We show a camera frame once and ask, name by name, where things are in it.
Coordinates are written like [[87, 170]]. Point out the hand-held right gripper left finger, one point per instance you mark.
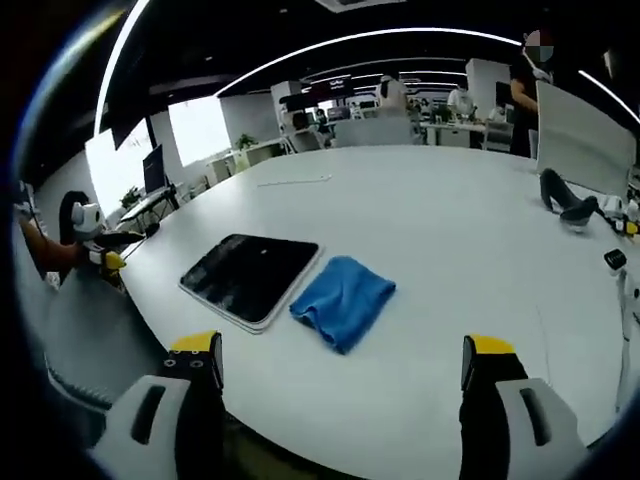
[[165, 410]]

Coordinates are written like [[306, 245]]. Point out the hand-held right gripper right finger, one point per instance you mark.
[[520, 415]]

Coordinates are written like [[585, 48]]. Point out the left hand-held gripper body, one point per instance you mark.
[[89, 220]]

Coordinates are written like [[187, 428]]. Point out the blue cleaning cloth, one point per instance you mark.
[[345, 300]]

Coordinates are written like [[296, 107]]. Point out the side desk with black legs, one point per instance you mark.
[[145, 207]]

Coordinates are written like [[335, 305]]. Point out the small green potted plant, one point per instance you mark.
[[130, 197]]

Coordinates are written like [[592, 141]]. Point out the black computer monitor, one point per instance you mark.
[[154, 170]]

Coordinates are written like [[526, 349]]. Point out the hanging black screen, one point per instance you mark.
[[127, 135]]

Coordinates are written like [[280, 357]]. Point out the curved ceiling light strip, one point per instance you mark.
[[117, 55], [360, 35]]

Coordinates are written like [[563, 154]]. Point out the small black and white device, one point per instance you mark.
[[615, 258]]

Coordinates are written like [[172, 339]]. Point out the wide black monitor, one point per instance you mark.
[[292, 100]]

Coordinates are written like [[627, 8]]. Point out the black curved device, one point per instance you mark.
[[555, 190]]

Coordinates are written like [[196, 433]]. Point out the white and yellow gripper device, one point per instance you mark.
[[612, 205]]

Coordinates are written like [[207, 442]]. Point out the white partition panel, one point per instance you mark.
[[372, 134]]

